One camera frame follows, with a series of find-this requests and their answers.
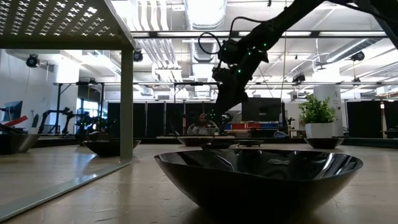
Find blue screen monitor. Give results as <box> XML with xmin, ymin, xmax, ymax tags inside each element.
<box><xmin>1</xmin><ymin>100</ymin><xmax>24</xmax><ymax>123</ymax></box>

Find large black monitor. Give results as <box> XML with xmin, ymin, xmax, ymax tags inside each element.
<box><xmin>241</xmin><ymin>97</ymin><xmax>282</xmax><ymax>123</ymax></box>

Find red angled bar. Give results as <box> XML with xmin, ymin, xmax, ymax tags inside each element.
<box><xmin>2</xmin><ymin>115</ymin><xmax>29</xmax><ymax>128</ymax></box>

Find person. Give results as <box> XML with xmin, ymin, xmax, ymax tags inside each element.
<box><xmin>186</xmin><ymin>113</ymin><xmax>220</xmax><ymax>137</ymax></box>

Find black leaf-shaped plate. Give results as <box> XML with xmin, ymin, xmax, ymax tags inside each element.
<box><xmin>176</xmin><ymin>136</ymin><xmax>215</xmax><ymax>147</ymax></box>
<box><xmin>82</xmin><ymin>139</ymin><xmax>142</xmax><ymax>157</ymax></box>
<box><xmin>303</xmin><ymin>138</ymin><xmax>345</xmax><ymax>150</ymax></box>
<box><xmin>154</xmin><ymin>148</ymin><xmax>364</xmax><ymax>218</ymax></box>

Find pale green perforated metal shelf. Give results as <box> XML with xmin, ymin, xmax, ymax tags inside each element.
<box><xmin>0</xmin><ymin>0</ymin><xmax>137</xmax><ymax>223</ymax></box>

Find dark glossy bowl-like object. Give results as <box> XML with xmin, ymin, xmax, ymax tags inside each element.
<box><xmin>0</xmin><ymin>133</ymin><xmax>40</xmax><ymax>156</ymax></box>

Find small black square plate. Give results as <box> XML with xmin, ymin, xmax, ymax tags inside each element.
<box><xmin>233</xmin><ymin>139</ymin><xmax>264</xmax><ymax>147</ymax></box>

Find black overhead crossbeam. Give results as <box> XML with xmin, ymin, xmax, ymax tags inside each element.
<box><xmin>130</xmin><ymin>30</ymin><xmax>388</xmax><ymax>39</ymax></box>

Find black metal rail frame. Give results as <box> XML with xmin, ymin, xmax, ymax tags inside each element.
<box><xmin>30</xmin><ymin>136</ymin><xmax>398</xmax><ymax>149</ymax></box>

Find large round ceiling duct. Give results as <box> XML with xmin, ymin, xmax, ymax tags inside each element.
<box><xmin>183</xmin><ymin>0</ymin><xmax>228</xmax><ymax>100</ymax></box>

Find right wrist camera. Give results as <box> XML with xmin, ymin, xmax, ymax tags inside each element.
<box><xmin>217</xmin><ymin>39</ymin><xmax>242</xmax><ymax>65</ymax></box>

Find black background robot arms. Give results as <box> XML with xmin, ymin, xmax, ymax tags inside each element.
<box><xmin>37</xmin><ymin>107</ymin><xmax>108</xmax><ymax>135</ymax></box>

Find white round pillar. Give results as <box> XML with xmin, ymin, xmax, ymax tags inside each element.
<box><xmin>313</xmin><ymin>84</ymin><xmax>344</xmax><ymax>138</ymax></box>

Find small green potted plant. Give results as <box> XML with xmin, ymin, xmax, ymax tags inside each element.
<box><xmin>298</xmin><ymin>95</ymin><xmax>337</xmax><ymax>139</ymax></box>

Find blue storage bin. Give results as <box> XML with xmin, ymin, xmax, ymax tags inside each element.
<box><xmin>253</xmin><ymin>123</ymin><xmax>280</xmax><ymax>130</ymax></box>

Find black partition wall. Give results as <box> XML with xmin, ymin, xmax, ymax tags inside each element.
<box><xmin>346</xmin><ymin>100</ymin><xmax>398</xmax><ymax>138</ymax></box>
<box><xmin>107</xmin><ymin>101</ymin><xmax>223</xmax><ymax>138</ymax></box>

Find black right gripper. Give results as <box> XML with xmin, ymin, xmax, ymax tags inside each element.
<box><xmin>212</xmin><ymin>37</ymin><xmax>270</xmax><ymax>125</ymax></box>

